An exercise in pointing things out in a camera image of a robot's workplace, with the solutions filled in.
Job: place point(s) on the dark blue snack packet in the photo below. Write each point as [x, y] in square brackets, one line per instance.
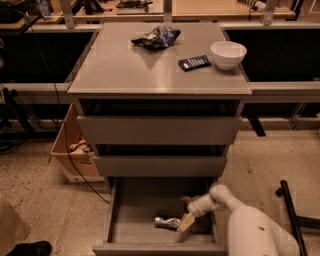
[194, 63]

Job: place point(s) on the grey drawer cabinet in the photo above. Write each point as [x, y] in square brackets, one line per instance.
[119, 79]

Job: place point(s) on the grey top drawer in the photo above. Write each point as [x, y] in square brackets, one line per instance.
[159, 130]

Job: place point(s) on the cardboard box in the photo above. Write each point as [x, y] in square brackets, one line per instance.
[72, 153]

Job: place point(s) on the dark blue chip bag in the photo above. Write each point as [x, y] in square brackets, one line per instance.
[160, 37]

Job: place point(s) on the grey open bottom drawer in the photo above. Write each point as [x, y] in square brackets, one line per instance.
[135, 204]

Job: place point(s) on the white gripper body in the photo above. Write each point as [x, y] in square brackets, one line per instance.
[196, 207]

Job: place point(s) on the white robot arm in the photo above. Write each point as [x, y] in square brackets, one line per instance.
[250, 231]

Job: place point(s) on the black chair leg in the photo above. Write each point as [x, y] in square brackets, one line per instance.
[296, 221]

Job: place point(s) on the wooden workbench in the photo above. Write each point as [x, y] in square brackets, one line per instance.
[176, 10]

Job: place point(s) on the black shoe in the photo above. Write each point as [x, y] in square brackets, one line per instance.
[41, 248]

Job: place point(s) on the silver blue redbull can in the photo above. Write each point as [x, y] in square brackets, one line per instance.
[170, 223]

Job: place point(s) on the grey middle drawer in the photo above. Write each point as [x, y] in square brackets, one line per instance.
[160, 166]

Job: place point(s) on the white bowl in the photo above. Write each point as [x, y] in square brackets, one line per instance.
[227, 54]

